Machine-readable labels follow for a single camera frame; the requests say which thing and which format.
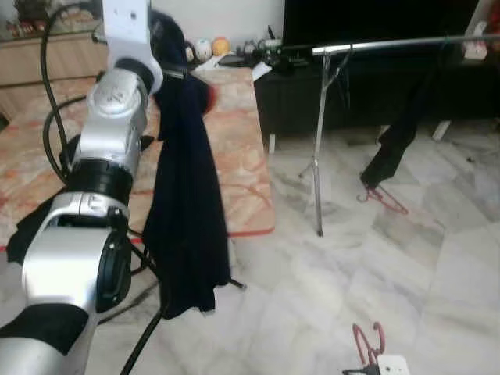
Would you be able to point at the navy t-shirt red collar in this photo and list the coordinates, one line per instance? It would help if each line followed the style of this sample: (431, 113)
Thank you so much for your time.
(187, 219)

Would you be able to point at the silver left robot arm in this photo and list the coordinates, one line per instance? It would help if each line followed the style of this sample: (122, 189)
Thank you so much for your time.
(117, 125)

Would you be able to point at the green plastic hanger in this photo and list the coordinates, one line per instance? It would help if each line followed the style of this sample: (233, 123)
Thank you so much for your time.
(444, 41)

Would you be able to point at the black printed t-shirt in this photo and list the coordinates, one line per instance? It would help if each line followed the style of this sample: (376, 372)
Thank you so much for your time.
(391, 148)

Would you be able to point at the white pink small package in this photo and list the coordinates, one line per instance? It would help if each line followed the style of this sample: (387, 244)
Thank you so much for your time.
(475, 51)

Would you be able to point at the silver metal clothes rack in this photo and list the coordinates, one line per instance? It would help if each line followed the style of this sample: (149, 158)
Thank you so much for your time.
(391, 44)

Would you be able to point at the black television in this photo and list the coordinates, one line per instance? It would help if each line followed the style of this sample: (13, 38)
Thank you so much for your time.
(375, 19)

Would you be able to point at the black tv cabinet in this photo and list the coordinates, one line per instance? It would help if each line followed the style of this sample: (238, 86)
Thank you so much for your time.
(289, 101)

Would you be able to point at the white green mug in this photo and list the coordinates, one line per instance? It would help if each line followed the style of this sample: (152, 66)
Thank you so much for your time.
(272, 47)

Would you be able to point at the black pouch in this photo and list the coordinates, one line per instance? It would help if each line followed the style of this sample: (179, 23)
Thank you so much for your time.
(238, 61)

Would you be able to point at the orange round plush toy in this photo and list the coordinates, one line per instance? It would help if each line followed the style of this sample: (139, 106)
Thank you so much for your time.
(221, 45)

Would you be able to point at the white round plush toy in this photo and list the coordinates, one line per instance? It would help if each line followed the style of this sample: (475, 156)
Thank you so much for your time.
(203, 49)

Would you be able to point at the brown round plush toy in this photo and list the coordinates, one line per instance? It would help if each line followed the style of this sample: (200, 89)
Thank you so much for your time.
(188, 51)

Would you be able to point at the black flat garment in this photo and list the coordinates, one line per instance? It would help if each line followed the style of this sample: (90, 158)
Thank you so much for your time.
(31, 230)

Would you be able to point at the light wooden sideboard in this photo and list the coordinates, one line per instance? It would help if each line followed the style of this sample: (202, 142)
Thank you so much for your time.
(39, 62)

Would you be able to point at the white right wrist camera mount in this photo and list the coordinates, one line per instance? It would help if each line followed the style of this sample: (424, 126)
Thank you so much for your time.
(393, 366)

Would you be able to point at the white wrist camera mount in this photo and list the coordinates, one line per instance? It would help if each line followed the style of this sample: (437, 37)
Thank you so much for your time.
(393, 366)
(125, 23)

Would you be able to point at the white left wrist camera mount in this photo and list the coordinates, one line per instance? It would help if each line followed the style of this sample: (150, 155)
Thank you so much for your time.
(125, 23)

